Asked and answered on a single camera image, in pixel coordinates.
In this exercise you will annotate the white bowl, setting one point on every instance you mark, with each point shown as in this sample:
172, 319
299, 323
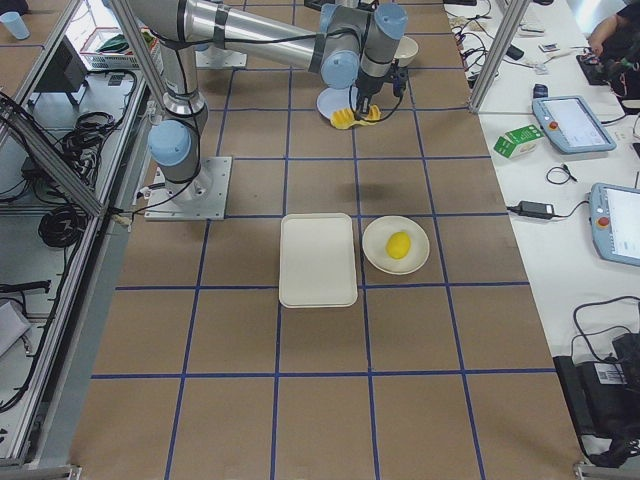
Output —
406, 51

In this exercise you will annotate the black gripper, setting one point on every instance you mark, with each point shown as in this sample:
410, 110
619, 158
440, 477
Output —
367, 87

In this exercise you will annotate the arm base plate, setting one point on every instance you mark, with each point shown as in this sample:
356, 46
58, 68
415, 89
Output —
201, 199
213, 58

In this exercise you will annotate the blue plate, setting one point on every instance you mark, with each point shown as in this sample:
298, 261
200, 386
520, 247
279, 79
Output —
331, 100

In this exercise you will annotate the aluminium frame post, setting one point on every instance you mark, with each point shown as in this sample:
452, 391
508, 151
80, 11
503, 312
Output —
503, 86

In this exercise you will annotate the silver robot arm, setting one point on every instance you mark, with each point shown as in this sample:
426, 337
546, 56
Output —
353, 48

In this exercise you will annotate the white round plate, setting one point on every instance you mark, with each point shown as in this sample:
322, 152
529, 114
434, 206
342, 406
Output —
375, 238

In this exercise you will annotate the light blue paper cup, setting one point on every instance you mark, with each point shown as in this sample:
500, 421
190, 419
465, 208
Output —
13, 22

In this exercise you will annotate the black power adapter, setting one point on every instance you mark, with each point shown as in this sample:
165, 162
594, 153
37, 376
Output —
536, 210

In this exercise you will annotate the black plate rack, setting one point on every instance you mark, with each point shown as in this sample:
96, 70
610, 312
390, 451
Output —
366, 5

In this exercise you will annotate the striped bread loaf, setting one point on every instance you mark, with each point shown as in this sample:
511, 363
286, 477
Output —
345, 118

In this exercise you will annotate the black phone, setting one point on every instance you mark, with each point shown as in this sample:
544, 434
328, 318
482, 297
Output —
514, 53

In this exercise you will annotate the green white carton box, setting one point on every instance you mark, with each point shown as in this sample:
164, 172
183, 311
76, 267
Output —
517, 142

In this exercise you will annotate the white rectangular tray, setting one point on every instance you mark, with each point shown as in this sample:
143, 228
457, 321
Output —
317, 261

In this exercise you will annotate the teach pendant tablet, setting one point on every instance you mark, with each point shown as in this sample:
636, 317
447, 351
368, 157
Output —
614, 219
571, 126

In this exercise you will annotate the yellow lemon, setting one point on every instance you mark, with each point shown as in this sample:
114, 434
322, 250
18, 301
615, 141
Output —
398, 245

